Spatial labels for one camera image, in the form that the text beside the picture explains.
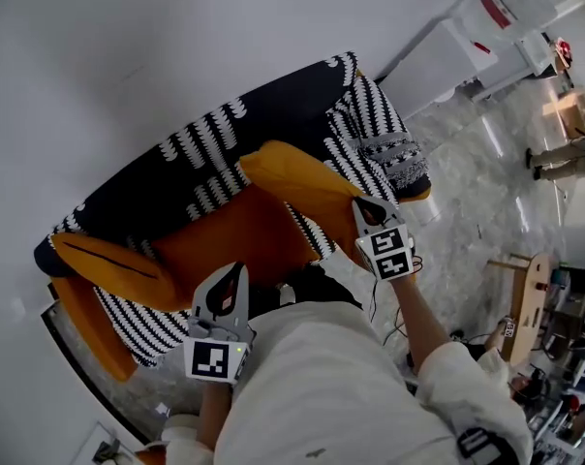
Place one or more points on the person's left forearm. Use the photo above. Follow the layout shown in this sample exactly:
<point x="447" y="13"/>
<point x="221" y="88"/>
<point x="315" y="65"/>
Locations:
<point x="215" y="414"/>

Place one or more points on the person's white shirt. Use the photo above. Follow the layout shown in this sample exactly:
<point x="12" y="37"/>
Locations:
<point x="321" y="381"/>

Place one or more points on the dark equipment cart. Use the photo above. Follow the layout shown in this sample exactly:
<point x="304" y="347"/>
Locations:
<point x="573" y="308"/>

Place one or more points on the grey patterned cushion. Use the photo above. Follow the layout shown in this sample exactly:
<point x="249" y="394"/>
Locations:
<point x="400" y="163"/>

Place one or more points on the black floor trim strip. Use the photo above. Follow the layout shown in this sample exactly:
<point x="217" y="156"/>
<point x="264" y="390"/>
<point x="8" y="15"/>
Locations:
<point x="79" y="362"/>

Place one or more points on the person's right forearm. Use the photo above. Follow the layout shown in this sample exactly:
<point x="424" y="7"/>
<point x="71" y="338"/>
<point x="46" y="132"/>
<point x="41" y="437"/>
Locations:
<point x="418" y="318"/>

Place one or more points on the wooden stool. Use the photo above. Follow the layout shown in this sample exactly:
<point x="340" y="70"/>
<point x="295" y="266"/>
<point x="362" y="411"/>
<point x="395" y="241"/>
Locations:
<point x="534" y="308"/>

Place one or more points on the cardboard box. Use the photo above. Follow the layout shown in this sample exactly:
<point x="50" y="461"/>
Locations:
<point x="571" y="114"/>

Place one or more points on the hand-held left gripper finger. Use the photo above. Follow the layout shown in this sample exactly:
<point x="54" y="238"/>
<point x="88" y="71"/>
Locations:
<point x="243" y="303"/>
<point x="203" y="298"/>

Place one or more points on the black white patterned sofa backrest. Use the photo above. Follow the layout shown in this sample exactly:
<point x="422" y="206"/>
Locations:
<point x="292" y="95"/>

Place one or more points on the white appliance with red label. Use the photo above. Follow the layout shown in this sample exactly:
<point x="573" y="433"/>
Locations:
<point x="525" y="3"/>

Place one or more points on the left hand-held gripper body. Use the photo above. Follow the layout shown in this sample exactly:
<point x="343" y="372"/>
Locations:
<point x="215" y="356"/>

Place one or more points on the white cabinet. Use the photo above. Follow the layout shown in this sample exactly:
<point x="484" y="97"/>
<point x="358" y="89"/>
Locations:
<point x="433" y="66"/>

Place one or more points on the person's dark trousers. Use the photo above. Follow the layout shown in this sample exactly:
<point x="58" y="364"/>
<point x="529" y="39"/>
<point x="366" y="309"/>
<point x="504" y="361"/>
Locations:
<point x="324" y="289"/>

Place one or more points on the small red object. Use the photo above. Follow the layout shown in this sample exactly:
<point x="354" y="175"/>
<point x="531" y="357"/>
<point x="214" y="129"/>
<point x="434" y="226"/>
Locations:
<point x="563" y="50"/>

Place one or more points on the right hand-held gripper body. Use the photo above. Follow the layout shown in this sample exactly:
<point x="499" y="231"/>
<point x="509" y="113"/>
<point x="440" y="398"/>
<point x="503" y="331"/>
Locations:
<point x="387" y="255"/>

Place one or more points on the orange cushion with zipper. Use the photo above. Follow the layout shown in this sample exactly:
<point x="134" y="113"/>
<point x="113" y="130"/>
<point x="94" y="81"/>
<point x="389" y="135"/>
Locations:
<point x="128" y="286"/>

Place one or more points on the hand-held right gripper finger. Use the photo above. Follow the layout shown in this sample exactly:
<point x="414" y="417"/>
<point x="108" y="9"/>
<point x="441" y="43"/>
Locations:
<point x="359" y="223"/>
<point x="393" y="215"/>

